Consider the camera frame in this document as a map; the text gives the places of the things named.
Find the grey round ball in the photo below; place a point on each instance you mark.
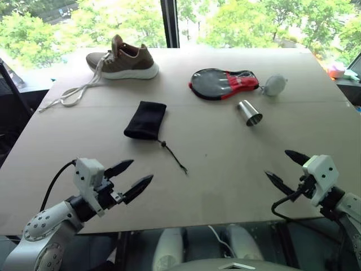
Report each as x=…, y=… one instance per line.
x=275, y=85

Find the brown sneaker with white laces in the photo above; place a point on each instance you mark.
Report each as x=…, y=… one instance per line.
x=127, y=62

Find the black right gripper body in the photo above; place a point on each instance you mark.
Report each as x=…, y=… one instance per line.
x=308, y=185

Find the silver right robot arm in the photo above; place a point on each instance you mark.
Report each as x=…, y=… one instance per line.
x=352, y=207

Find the stainless steel cup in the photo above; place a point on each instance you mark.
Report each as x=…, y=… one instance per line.
x=248, y=112

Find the black mesh office chair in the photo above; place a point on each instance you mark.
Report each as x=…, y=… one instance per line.
x=11, y=98

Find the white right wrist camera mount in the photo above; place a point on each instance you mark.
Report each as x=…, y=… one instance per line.
x=321, y=167

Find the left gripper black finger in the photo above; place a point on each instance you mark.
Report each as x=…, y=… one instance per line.
x=138, y=187
x=119, y=167

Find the pink object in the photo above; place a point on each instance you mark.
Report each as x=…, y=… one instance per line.
x=336, y=70

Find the black window frame post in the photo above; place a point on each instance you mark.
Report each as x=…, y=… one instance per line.
x=170, y=22

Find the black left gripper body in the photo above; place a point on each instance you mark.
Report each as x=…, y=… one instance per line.
x=106, y=194

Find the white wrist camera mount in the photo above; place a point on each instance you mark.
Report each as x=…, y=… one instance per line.
x=84, y=172
x=321, y=167

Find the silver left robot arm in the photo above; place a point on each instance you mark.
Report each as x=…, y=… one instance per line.
x=42, y=223

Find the pale green object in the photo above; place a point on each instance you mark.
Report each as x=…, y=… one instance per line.
x=351, y=75

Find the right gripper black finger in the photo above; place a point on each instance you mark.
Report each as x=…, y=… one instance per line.
x=280, y=183
x=297, y=157

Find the black red paddle case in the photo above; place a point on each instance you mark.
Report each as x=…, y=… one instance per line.
x=211, y=83

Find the white rounded shape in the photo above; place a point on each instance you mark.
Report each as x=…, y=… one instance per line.
x=167, y=248
x=244, y=242

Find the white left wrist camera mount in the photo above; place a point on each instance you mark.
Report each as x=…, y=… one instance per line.
x=84, y=172

